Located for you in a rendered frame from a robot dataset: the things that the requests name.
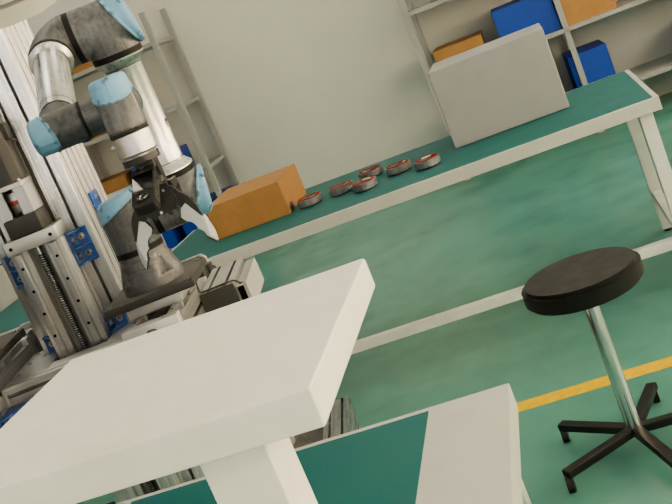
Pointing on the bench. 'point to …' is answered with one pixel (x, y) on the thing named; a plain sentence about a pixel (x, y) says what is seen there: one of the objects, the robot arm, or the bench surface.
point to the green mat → (346, 468)
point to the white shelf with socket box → (194, 400)
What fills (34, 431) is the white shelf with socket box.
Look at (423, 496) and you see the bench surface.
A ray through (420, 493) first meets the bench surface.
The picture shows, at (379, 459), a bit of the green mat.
